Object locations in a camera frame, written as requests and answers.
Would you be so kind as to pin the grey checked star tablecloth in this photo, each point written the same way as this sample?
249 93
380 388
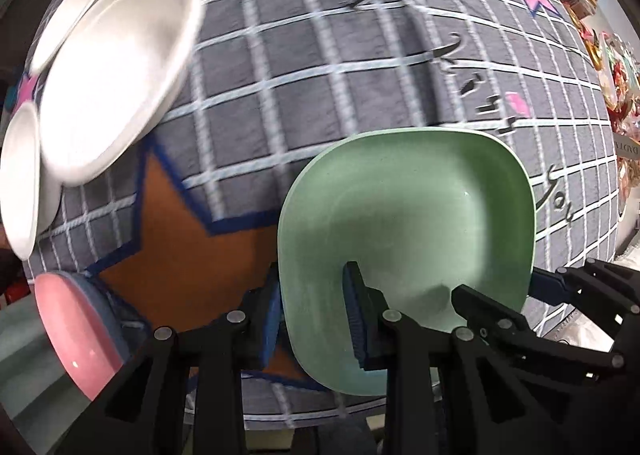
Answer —
350 60

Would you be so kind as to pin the white plate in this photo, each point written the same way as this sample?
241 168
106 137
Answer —
70 10
20 175

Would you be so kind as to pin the large white bowl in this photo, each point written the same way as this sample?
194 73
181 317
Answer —
120 75

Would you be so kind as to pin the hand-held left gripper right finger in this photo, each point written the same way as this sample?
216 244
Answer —
353 320

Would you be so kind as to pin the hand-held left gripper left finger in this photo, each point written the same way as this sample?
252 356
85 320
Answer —
270 330

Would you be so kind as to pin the pink plate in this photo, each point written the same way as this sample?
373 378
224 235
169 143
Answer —
70 330

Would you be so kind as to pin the colourful shelf ornaments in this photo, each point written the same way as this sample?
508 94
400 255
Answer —
625 75

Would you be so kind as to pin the green square plate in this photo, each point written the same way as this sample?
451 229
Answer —
415 215

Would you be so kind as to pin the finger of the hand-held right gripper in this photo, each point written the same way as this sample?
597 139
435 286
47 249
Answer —
495 320
545 285

